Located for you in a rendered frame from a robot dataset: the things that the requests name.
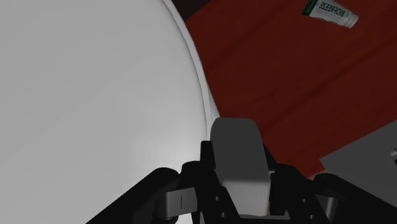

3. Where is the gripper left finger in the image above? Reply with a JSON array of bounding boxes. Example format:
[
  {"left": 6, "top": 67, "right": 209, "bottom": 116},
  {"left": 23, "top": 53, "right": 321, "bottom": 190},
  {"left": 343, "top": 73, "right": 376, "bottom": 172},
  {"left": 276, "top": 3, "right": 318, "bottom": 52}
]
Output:
[{"left": 86, "top": 140, "right": 241, "bottom": 224}]

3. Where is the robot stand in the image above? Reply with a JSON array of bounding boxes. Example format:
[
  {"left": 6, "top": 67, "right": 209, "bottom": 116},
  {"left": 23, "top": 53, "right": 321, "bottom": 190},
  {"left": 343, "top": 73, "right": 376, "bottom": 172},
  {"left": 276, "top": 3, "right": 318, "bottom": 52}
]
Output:
[{"left": 319, "top": 120, "right": 397, "bottom": 200}]

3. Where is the grey rounded box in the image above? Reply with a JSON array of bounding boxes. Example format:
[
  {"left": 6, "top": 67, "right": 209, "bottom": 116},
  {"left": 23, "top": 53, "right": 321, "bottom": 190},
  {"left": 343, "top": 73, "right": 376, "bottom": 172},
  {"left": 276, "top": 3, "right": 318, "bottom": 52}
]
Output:
[{"left": 209, "top": 117, "right": 271, "bottom": 218}]

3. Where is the white and green tube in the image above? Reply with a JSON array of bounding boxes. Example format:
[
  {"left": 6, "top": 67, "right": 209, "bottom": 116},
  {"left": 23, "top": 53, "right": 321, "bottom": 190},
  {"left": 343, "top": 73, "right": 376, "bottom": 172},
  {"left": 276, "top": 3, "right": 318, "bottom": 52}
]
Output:
[{"left": 300, "top": 0, "right": 360, "bottom": 29}]

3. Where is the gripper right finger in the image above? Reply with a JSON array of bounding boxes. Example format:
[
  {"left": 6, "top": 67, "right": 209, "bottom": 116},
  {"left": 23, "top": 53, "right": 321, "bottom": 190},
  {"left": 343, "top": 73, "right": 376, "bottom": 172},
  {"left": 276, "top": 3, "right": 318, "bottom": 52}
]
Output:
[{"left": 263, "top": 143, "right": 397, "bottom": 224}]

